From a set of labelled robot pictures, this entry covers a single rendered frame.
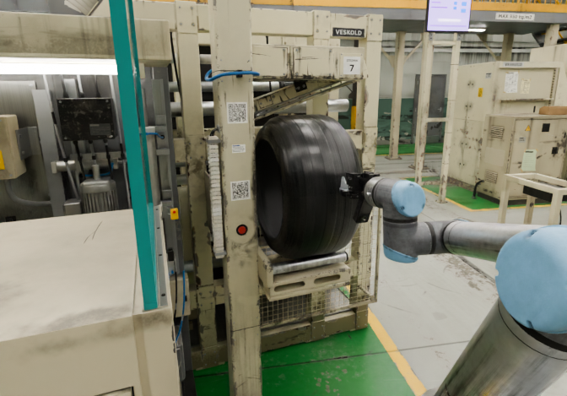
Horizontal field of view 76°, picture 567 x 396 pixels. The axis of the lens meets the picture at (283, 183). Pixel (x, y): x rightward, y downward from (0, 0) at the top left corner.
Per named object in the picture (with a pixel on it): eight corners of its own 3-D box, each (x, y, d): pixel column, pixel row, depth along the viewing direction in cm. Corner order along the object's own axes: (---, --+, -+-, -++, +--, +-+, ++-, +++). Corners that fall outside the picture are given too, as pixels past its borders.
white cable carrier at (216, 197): (215, 258, 142) (207, 136, 131) (213, 253, 147) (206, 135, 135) (226, 257, 144) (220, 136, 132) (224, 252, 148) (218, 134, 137)
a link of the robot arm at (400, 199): (398, 222, 92) (398, 182, 91) (370, 213, 104) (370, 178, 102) (429, 218, 95) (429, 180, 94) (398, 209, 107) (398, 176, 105)
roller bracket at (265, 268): (267, 289, 139) (266, 266, 136) (242, 249, 175) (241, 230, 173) (275, 288, 140) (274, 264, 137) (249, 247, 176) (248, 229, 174)
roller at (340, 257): (270, 269, 141) (267, 261, 144) (269, 278, 143) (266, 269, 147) (349, 256, 152) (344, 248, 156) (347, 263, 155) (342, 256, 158)
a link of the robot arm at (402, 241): (432, 263, 96) (432, 218, 95) (389, 267, 95) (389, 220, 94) (417, 252, 105) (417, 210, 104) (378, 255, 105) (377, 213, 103)
